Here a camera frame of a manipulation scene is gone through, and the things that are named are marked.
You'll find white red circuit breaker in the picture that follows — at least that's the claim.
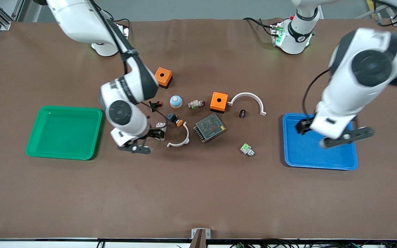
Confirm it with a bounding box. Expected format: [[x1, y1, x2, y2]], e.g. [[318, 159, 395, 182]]
[[155, 122, 167, 141]]

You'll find black orange-capped push button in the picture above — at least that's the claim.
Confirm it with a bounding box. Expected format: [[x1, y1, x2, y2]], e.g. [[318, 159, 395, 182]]
[[166, 113, 184, 127]]

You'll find blue plastic tray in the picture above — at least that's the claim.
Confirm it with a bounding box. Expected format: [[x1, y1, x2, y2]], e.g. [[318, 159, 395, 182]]
[[282, 113, 358, 171]]

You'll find metal mesh power supply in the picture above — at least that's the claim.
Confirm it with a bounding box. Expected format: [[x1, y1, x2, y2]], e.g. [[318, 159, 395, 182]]
[[193, 113, 227, 144]]

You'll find orange black button box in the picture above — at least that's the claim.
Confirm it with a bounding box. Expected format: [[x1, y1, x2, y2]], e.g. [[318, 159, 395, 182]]
[[210, 92, 228, 113], [154, 67, 173, 90]]

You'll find green white terminal block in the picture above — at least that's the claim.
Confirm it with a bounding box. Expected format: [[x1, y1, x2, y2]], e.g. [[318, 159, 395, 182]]
[[240, 143, 255, 157]]

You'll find brown table cover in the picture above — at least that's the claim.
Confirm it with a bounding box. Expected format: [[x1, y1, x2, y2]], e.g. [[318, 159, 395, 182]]
[[0, 18, 397, 240]]

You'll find green plastic tray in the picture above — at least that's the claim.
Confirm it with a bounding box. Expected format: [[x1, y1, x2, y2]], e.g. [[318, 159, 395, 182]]
[[25, 105, 103, 161]]

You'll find small white curved bracket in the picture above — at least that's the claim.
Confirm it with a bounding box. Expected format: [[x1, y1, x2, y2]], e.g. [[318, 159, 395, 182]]
[[166, 123, 190, 148]]

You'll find large white curved bracket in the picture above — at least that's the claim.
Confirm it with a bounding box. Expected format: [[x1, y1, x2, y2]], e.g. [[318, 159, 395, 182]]
[[227, 92, 267, 116]]

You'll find grey metal table bracket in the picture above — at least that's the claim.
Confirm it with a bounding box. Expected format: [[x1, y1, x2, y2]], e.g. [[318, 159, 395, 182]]
[[191, 228, 211, 248]]

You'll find black right base cable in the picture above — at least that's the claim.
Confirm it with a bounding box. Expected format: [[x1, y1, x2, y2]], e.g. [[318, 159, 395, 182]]
[[115, 17, 132, 35]]

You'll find black base cable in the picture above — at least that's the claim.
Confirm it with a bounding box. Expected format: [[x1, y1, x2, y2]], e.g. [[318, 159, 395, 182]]
[[243, 17, 275, 37], [115, 17, 132, 35]]

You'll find black left base cable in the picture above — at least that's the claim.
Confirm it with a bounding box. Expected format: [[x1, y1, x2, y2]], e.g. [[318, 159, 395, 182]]
[[243, 17, 275, 37]]

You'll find aluminium frame profile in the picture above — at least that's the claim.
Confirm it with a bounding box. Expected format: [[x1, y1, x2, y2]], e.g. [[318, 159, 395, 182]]
[[0, 0, 25, 31]]

